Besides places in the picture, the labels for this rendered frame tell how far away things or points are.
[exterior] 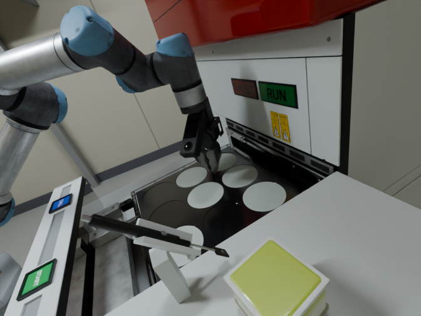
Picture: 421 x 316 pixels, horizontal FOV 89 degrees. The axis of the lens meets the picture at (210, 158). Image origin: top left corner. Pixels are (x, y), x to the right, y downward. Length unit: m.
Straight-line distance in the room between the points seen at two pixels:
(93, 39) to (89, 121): 2.46
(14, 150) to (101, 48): 0.51
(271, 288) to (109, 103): 2.68
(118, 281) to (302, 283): 0.39
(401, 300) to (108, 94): 2.73
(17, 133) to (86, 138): 2.13
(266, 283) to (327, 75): 0.31
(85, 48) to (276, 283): 0.44
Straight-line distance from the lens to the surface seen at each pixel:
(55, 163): 3.19
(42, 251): 0.63
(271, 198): 0.52
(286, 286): 0.25
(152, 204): 0.63
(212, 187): 0.59
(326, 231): 0.37
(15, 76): 0.65
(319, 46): 0.41
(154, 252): 0.30
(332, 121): 0.43
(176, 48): 0.51
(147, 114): 2.80
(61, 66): 0.54
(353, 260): 0.35
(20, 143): 0.87
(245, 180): 0.58
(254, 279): 0.26
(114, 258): 0.59
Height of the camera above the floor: 1.26
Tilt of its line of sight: 30 degrees down
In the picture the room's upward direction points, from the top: 19 degrees counter-clockwise
